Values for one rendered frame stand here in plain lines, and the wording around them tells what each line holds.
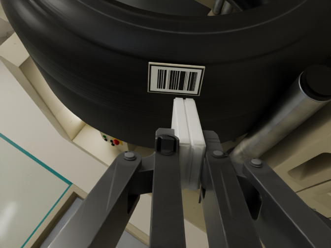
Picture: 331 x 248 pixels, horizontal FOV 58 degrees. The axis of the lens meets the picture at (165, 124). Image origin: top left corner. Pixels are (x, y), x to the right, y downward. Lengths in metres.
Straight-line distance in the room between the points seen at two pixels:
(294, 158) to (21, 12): 0.40
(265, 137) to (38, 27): 0.35
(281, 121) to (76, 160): 3.57
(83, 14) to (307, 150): 0.32
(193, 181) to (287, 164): 0.32
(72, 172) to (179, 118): 3.61
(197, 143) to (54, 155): 3.78
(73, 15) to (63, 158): 3.57
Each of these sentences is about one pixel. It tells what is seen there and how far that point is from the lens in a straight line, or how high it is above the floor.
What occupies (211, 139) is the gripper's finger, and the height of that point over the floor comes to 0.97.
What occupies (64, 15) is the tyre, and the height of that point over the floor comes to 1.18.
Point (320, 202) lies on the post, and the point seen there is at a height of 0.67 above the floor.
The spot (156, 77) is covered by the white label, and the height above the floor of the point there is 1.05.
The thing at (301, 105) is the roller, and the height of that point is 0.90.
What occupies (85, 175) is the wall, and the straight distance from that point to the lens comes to 3.77.
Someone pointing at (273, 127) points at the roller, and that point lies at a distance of 0.45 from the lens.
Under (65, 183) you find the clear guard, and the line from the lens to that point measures 1.04.
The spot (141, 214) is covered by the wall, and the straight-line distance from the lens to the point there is 3.62.
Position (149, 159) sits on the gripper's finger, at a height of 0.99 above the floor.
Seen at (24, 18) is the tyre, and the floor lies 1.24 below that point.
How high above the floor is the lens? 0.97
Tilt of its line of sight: 9 degrees up
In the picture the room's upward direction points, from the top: 58 degrees counter-clockwise
